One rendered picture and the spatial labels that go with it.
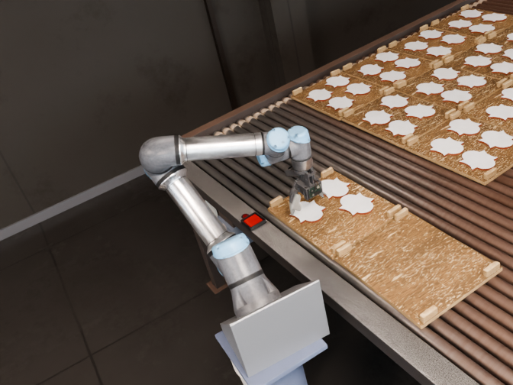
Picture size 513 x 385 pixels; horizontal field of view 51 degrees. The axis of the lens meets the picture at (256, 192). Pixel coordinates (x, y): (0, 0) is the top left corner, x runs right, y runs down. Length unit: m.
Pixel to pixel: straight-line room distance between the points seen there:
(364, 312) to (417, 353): 0.21
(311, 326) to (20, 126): 3.01
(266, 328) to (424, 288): 0.52
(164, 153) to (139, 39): 2.60
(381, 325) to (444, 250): 0.37
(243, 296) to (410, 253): 0.61
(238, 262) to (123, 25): 2.84
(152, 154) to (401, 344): 0.94
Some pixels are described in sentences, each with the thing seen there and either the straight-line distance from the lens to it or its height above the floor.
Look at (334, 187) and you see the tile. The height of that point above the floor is 0.95.
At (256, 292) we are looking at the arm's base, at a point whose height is 1.10.
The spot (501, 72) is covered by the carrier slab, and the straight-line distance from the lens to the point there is 3.00.
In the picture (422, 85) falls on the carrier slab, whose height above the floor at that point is 0.95.
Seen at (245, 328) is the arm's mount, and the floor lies 1.07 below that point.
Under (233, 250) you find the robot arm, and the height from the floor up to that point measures 1.20.
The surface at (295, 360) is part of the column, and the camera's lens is 1.74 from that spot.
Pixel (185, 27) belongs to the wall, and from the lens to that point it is 4.37.
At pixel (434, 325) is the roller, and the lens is 1.73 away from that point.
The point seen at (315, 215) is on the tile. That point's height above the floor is 0.95.
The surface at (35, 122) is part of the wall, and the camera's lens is 4.24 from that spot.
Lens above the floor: 2.25
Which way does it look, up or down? 35 degrees down
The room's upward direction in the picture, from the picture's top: 14 degrees counter-clockwise
